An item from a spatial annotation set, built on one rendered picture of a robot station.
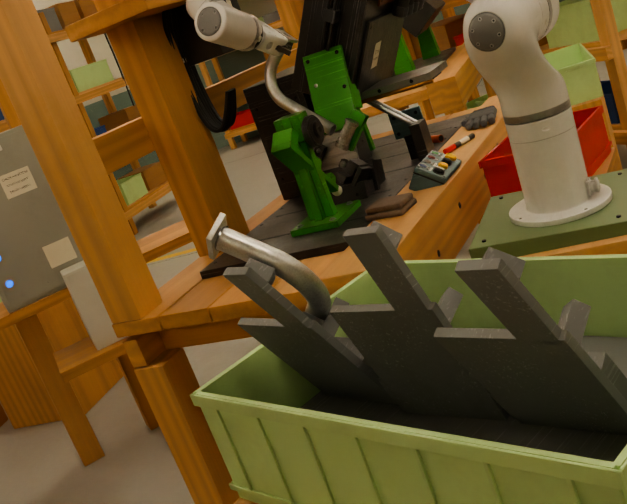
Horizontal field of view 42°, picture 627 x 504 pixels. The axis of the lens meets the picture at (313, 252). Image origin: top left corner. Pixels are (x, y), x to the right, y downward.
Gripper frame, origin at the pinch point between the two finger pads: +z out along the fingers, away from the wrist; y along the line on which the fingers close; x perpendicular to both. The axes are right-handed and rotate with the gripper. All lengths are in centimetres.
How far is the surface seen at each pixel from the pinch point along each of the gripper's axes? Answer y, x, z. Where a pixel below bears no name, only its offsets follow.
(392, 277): -81, -1, -99
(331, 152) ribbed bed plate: -20.0, 18.5, 16.1
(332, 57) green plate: -8.4, -2.7, 12.3
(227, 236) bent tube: -61, 9, -97
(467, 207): -59, 10, 16
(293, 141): -23.7, 14.4, -15.4
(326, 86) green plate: -10.8, 4.3, 12.8
